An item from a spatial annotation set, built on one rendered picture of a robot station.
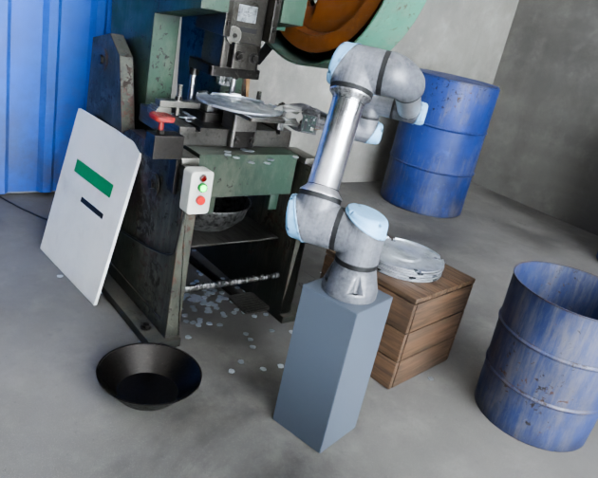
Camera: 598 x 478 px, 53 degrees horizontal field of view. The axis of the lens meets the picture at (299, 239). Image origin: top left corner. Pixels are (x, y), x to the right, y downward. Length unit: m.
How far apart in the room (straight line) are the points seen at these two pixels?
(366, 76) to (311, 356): 0.75
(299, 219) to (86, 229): 1.04
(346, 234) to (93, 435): 0.84
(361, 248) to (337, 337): 0.24
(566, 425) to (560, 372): 0.19
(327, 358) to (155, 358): 0.59
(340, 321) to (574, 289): 1.02
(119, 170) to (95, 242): 0.28
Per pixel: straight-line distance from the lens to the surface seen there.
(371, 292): 1.56
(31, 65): 3.06
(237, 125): 1.99
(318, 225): 1.51
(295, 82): 3.80
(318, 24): 2.32
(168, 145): 1.79
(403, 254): 2.13
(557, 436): 2.11
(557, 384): 1.99
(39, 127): 3.13
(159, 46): 2.19
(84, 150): 2.42
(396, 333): 2.00
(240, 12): 2.03
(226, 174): 1.95
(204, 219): 2.10
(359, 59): 1.59
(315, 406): 1.69
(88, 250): 2.31
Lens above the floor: 1.14
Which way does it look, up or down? 21 degrees down
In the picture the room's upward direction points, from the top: 12 degrees clockwise
